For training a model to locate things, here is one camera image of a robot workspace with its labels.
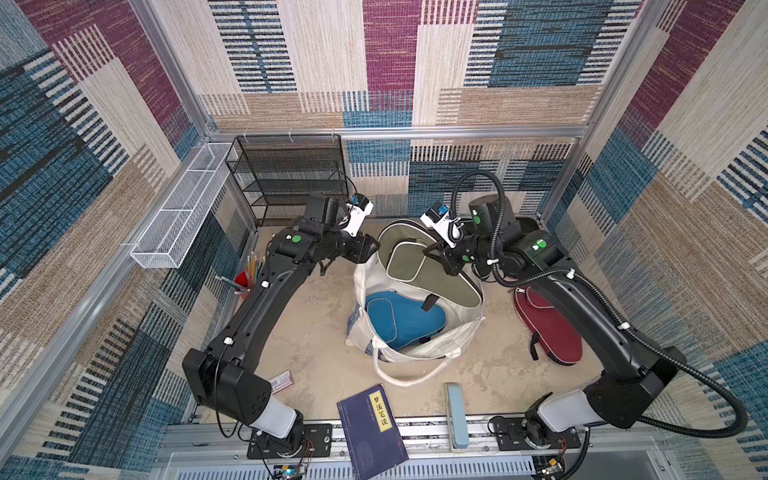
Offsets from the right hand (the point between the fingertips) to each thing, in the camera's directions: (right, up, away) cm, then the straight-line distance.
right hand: (433, 253), depth 71 cm
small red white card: (-39, -34, +11) cm, 53 cm away
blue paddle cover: (-8, -20, +20) cm, 30 cm away
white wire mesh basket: (-63, +2, 0) cm, 63 cm away
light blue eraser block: (+6, -39, 0) cm, 40 cm away
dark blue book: (-14, -44, +5) cm, 47 cm away
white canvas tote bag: (-4, -26, 0) cm, 26 cm away
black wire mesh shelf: (-50, +28, +37) cm, 68 cm away
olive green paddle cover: (-8, -1, 0) cm, 8 cm away
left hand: (-15, +3, +5) cm, 16 cm away
